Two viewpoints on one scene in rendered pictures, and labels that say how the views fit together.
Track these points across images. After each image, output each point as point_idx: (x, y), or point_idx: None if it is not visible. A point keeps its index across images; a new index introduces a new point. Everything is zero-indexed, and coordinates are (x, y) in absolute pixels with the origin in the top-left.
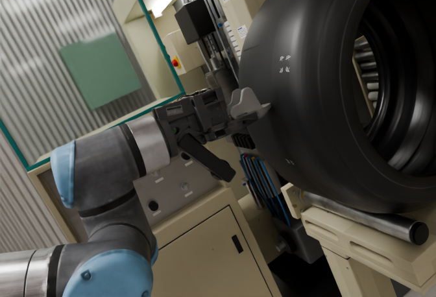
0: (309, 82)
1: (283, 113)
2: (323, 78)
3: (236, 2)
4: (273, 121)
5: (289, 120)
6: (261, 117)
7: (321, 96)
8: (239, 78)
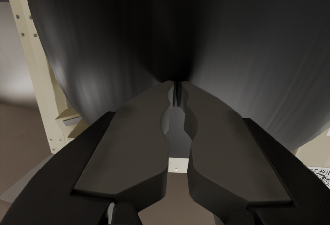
0: (68, 91)
1: (115, 62)
2: (58, 82)
3: (312, 160)
4: (179, 39)
5: (92, 38)
6: (131, 98)
7: (49, 59)
8: (305, 137)
